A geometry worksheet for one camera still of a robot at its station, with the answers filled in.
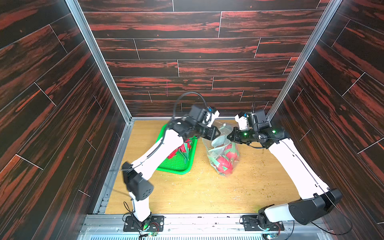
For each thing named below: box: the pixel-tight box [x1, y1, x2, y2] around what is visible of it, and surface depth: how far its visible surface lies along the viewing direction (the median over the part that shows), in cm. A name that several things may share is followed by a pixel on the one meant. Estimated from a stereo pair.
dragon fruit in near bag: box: [209, 143, 240, 175], surface depth 87 cm
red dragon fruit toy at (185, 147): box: [176, 138, 193, 154], surface depth 95 cm
